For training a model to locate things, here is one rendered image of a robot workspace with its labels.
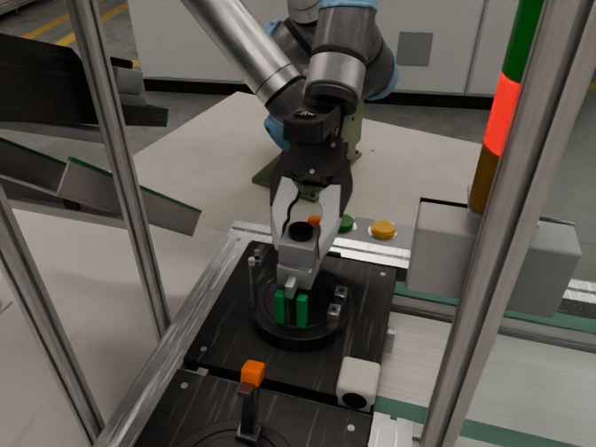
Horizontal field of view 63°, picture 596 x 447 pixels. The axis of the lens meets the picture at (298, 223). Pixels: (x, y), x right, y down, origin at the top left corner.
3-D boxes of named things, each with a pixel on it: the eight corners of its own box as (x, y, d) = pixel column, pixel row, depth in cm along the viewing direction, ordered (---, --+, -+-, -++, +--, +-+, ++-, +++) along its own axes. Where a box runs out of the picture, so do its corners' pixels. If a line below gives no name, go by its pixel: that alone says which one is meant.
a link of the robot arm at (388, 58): (331, 93, 82) (302, 62, 73) (385, 48, 80) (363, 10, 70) (355, 126, 79) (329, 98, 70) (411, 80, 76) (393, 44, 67)
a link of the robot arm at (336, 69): (364, 54, 60) (300, 49, 62) (356, 90, 60) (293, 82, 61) (367, 81, 67) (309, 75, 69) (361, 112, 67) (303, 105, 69)
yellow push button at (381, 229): (372, 227, 85) (372, 217, 84) (395, 231, 84) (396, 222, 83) (368, 240, 82) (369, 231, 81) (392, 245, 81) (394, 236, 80)
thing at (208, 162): (238, 99, 160) (237, 90, 158) (529, 165, 126) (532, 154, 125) (66, 208, 111) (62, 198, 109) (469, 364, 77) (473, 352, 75)
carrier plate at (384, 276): (249, 250, 81) (248, 240, 79) (396, 278, 75) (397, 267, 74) (184, 368, 62) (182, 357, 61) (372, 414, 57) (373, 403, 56)
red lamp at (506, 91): (482, 126, 36) (498, 60, 33) (554, 134, 35) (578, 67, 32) (483, 158, 32) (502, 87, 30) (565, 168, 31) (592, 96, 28)
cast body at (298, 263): (291, 253, 66) (291, 210, 62) (322, 259, 65) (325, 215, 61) (271, 294, 60) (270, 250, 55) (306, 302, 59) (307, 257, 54)
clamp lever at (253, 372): (242, 421, 51) (247, 357, 49) (260, 426, 51) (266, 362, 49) (229, 444, 48) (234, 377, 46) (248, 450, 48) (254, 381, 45)
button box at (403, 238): (325, 237, 91) (326, 209, 88) (440, 256, 87) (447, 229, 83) (317, 261, 86) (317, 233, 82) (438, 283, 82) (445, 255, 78)
